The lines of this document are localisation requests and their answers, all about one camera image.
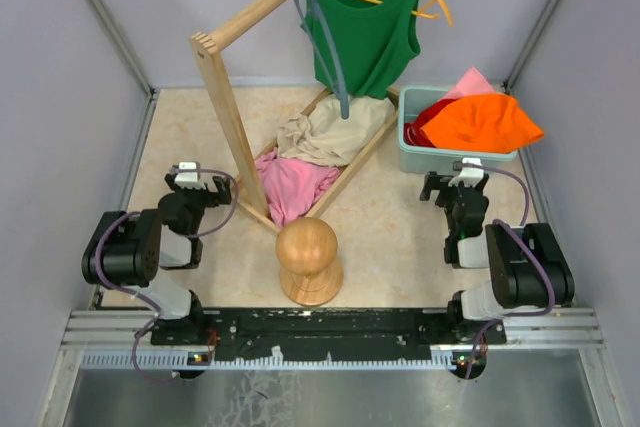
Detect orange bucket hat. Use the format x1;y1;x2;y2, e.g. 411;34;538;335
422;93;545;154

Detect red hat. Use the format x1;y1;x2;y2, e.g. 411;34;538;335
403;98;453;148

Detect wooden hat stand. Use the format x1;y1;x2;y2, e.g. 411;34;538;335
275;217;344;307

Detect wooden clothes rack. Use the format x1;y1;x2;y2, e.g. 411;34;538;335
190;0;400;233

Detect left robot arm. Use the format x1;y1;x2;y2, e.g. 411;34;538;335
81;162;239;345

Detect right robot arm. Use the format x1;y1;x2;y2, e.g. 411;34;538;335
419;164;575;347

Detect light blue plastic bin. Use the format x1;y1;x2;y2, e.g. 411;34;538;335
396;85;517;175

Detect pink garment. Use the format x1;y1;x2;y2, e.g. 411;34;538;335
255;148;341;228

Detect pink hat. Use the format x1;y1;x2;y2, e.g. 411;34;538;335
442;67;495;100

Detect beige garment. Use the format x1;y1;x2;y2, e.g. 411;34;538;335
277;94;395;167

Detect grey clothes hanger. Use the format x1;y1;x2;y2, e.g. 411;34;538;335
291;0;351;121

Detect green tank top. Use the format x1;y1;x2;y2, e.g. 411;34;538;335
317;0;421;99

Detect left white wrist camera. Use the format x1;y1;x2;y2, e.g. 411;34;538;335
170;162;204;189

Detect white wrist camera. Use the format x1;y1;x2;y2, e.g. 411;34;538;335
170;162;204;189
448;157;484;188

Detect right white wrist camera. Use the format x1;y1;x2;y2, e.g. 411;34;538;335
448;157;484;188

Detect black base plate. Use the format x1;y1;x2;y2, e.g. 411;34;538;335
151;308;485;362

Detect aluminium rail frame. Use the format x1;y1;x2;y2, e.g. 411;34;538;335
62;308;604;373

